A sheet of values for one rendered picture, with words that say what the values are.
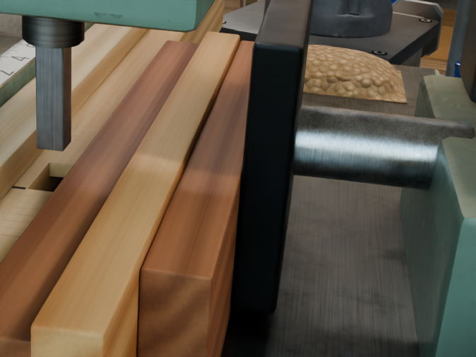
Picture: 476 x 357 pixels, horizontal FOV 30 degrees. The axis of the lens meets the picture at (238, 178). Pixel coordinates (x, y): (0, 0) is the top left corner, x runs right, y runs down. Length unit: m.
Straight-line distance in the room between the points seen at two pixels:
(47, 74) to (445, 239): 0.13
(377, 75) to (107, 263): 0.35
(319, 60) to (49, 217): 0.32
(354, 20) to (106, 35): 0.61
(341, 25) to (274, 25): 0.73
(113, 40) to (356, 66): 0.18
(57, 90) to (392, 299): 0.14
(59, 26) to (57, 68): 0.02
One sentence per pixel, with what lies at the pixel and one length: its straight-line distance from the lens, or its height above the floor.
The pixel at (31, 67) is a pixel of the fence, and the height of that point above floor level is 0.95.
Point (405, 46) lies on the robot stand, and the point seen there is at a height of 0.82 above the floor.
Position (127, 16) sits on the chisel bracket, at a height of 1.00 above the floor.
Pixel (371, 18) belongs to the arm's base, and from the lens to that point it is 1.02.
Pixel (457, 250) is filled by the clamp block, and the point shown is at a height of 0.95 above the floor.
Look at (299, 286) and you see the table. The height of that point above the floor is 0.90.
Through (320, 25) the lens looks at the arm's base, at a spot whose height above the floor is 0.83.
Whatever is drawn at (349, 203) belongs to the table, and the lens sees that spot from 0.39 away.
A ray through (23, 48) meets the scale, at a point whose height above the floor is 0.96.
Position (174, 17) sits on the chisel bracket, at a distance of 0.24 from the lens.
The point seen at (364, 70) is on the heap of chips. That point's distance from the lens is 0.54.
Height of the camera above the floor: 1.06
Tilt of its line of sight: 23 degrees down
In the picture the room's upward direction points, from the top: 5 degrees clockwise
